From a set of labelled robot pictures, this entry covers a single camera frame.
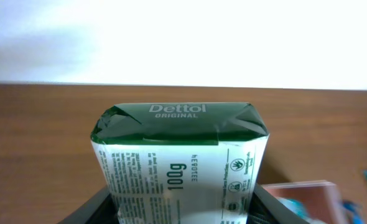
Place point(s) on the blue disposable razor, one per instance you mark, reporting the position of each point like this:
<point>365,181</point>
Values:
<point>353,212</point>

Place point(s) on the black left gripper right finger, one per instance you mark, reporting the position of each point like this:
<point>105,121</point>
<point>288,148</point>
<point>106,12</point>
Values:
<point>266,209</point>

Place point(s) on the green white soap bar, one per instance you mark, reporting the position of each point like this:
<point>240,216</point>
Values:
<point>180,163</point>

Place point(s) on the blue mouthwash bottle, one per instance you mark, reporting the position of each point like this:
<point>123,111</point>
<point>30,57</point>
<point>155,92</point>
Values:
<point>296,207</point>

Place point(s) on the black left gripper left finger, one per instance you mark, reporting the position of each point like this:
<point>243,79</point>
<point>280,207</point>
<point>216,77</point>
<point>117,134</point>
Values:
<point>99,209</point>

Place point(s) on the white cardboard box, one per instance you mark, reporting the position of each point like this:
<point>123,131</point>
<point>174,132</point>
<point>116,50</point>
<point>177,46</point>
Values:
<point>321,199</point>

